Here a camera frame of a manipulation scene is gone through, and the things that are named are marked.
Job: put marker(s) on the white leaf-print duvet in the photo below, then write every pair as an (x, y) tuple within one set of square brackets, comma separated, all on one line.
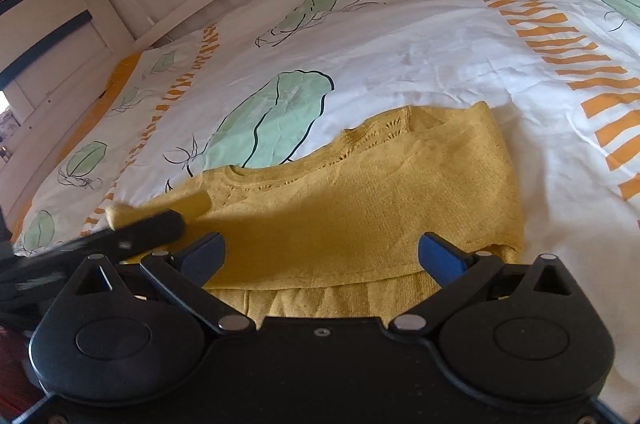
[(400, 54)]

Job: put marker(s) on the yellow knit sweater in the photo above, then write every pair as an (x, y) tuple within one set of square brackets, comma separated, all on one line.
[(350, 214)]

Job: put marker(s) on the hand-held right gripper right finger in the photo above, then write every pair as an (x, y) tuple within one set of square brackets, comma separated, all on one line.
[(440, 256)]

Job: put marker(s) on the orange bed sheet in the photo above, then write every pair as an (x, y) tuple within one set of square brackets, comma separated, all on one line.
[(122, 72)]

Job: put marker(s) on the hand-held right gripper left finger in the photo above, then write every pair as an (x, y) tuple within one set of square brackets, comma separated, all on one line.
[(202, 256)]

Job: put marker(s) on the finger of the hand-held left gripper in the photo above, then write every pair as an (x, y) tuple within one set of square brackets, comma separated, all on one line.
[(150, 229)]

